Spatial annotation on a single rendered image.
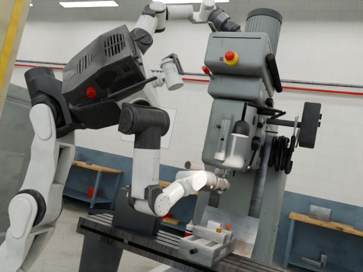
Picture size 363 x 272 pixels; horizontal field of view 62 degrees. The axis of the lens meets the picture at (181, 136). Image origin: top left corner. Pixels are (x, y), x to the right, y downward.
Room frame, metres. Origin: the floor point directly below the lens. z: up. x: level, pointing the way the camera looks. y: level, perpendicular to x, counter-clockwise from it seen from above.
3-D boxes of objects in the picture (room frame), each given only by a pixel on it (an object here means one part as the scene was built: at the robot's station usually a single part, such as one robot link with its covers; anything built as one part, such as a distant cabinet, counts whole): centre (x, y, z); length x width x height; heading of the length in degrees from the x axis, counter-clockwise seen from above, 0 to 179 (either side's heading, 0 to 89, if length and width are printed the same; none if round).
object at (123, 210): (1.60, 0.14, 1.02); 0.22 x 0.12 x 0.20; 77
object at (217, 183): (1.37, -0.17, 1.23); 0.13 x 0.12 x 0.10; 49
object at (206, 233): (1.38, -0.21, 1.01); 0.15 x 0.06 x 0.04; 64
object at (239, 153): (1.44, -0.23, 1.47); 0.21 x 0.19 x 0.32; 66
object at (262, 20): (1.67, -0.33, 2.05); 0.20 x 0.20 x 0.32
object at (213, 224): (1.43, -0.24, 1.03); 0.06 x 0.05 x 0.06; 64
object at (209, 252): (1.41, -0.22, 0.97); 0.35 x 0.15 x 0.11; 154
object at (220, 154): (1.34, -0.19, 1.45); 0.04 x 0.04 x 0.21; 66
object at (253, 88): (1.48, -0.25, 1.68); 0.34 x 0.24 x 0.10; 156
